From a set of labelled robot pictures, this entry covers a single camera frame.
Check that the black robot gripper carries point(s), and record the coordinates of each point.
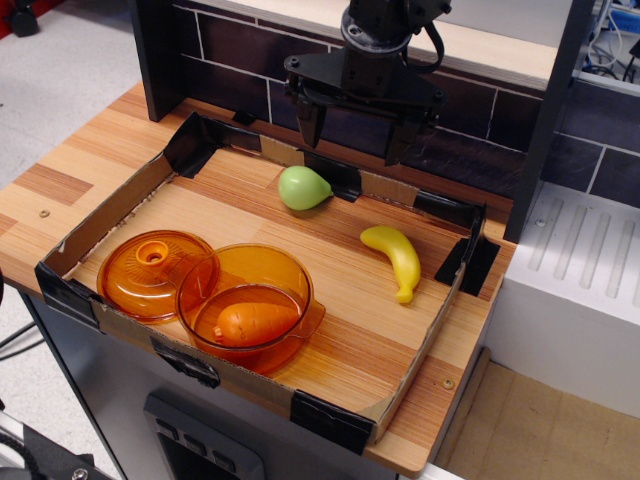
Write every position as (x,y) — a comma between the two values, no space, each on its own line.
(380,86)

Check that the orange toy carrot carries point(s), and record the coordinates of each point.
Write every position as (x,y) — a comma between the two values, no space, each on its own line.
(251,324)

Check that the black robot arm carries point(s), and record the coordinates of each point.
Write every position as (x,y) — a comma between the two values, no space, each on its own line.
(390,48)

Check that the cardboard fence with black tape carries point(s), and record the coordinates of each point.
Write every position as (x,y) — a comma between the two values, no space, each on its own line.
(369,369)

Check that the orange transparent plastic pot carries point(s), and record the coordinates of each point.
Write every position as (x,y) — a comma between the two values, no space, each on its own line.
(262,274)

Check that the orange transparent pot lid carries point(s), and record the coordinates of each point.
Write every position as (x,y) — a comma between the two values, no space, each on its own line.
(145,276)

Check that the green toy pear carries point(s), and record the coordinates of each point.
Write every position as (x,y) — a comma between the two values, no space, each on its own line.
(300,188)

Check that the yellow toy banana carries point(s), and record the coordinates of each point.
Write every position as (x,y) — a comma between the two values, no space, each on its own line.
(402,255)

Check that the dark brick backsplash panel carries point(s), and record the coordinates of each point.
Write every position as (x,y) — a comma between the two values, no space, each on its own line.
(236,62)

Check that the white toy sink drainboard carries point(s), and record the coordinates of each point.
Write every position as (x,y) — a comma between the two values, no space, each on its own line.
(567,313)

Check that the grey oven control panel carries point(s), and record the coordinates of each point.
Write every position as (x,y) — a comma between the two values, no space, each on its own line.
(192,449)

